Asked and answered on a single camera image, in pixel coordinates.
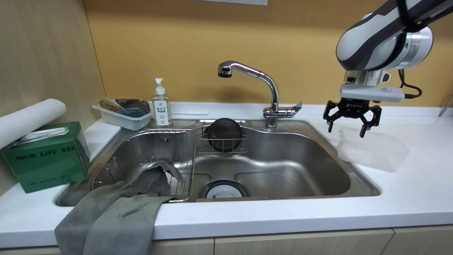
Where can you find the tan brush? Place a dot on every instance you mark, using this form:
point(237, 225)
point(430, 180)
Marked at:
point(110, 105)

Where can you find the light gray hanging cloth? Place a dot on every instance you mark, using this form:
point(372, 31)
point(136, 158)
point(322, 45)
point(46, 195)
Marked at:
point(117, 221)

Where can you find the dark gray crumpled cloth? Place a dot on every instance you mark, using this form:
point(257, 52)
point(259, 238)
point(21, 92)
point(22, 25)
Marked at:
point(153, 178)

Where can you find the white paper on wall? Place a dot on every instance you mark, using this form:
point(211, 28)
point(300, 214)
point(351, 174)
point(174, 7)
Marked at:
point(235, 1)

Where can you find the green tissue box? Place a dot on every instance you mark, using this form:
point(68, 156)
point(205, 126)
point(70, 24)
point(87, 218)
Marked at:
point(46, 160)

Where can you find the white wrist mount plate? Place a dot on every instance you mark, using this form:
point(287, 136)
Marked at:
point(372, 93)

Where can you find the white paper towel roll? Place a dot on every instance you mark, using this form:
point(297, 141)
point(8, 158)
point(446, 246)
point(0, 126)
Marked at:
point(28, 120)

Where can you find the sink drain strainer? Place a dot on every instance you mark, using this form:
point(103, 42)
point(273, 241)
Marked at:
point(223, 190)

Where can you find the white soap pump bottle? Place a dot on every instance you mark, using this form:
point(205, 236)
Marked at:
point(161, 107)

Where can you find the clear plastic bowl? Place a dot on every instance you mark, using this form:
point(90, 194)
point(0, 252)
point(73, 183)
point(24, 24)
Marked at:
point(376, 150)

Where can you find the dark scrub sponge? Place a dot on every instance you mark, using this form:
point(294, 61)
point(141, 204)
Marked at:
point(134, 107)

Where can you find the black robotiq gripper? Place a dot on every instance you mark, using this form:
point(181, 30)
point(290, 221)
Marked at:
point(352, 107)

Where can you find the white plastic tray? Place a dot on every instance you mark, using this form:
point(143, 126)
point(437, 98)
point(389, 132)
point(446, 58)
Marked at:
point(127, 122)

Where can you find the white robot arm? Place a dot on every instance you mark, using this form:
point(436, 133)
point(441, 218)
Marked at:
point(376, 37)

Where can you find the chrome faucet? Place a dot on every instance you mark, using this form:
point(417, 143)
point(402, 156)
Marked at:
point(269, 85)

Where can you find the stainless steel sink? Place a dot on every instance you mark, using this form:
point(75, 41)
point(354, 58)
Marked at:
point(283, 156)

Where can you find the black round drain cover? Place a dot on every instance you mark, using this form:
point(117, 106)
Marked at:
point(225, 134)

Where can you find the beige cabinet door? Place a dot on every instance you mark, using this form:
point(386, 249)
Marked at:
point(424, 241)
point(184, 246)
point(301, 242)

